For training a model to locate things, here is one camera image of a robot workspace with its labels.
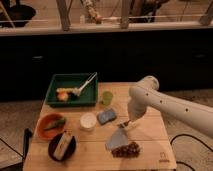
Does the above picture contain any green plastic tray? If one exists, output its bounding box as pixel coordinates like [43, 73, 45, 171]
[45, 73, 98, 108]

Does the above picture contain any bunch of dark grapes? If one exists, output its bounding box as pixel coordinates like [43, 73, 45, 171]
[111, 142, 140, 158]

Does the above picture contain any black cable on floor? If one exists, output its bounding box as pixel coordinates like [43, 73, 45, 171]
[169, 133, 213, 171]

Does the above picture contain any yellow banana toy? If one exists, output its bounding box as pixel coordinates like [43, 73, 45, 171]
[56, 88, 74, 93]

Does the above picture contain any white sandwich box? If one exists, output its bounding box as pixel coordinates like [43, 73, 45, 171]
[53, 132, 73, 160]

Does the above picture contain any small green cup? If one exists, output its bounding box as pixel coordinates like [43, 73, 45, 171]
[102, 91, 113, 105]

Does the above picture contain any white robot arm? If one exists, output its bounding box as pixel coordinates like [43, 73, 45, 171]
[128, 76, 213, 138]

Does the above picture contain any green vegetable in bowl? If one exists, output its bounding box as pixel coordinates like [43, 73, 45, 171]
[43, 118, 66, 131]

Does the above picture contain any orange bowl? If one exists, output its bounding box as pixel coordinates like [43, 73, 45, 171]
[37, 113, 66, 140]

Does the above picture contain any blue sponge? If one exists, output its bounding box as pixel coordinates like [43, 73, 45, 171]
[97, 108, 117, 125]

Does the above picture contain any blue folded cloth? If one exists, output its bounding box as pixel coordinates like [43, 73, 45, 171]
[105, 128, 128, 150]

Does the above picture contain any orange fruit in tray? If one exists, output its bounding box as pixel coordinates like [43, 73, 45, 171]
[57, 92, 69, 102]

